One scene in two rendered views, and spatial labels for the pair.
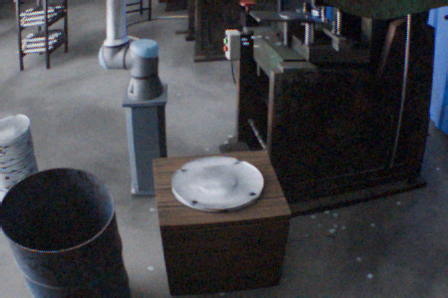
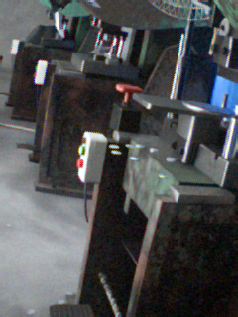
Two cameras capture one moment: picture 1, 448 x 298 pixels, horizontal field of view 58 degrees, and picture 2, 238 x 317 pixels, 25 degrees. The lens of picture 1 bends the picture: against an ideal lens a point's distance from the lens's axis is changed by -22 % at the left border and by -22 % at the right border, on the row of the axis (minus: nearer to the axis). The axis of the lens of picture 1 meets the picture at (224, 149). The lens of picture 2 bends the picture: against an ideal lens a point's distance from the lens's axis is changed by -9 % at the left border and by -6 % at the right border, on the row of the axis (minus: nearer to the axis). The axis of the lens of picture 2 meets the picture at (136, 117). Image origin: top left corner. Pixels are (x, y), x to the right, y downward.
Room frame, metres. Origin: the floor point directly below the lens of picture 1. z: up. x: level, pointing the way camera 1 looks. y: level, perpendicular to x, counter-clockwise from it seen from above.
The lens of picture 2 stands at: (0.57, 0.00, 0.96)
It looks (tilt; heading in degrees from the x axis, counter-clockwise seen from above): 10 degrees down; 355
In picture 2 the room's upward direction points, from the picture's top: 11 degrees clockwise
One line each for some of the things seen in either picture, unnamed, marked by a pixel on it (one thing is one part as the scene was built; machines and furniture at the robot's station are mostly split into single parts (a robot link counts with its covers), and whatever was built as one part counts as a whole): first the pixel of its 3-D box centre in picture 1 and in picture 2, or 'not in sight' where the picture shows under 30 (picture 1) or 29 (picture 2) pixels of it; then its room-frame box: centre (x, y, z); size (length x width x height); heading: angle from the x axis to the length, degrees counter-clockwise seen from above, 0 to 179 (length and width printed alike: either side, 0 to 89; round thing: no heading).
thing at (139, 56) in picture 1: (142, 56); not in sight; (1.83, 0.33, 0.62); 0.13 x 0.12 x 0.14; 72
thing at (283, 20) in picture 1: (282, 28); (184, 131); (1.91, -0.24, 0.72); 0.25 x 0.14 x 0.14; 103
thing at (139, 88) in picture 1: (144, 82); not in sight; (1.82, 0.32, 0.50); 0.15 x 0.15 x 0.10
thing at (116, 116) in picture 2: (249, 28); (122, 136); (2.21, -0.11, 0.62); 0.10 x 0.06 x 0.20; 13
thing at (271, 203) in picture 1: (217, 226); not in sight; (1.33, 0.02, 0.18); 0.40 x 0.38 x 0.35; 99
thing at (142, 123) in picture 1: (147, 140); not in sight; (1.82, 0.32, 0.23); 0.19 x 0.19 x 0.45; 5
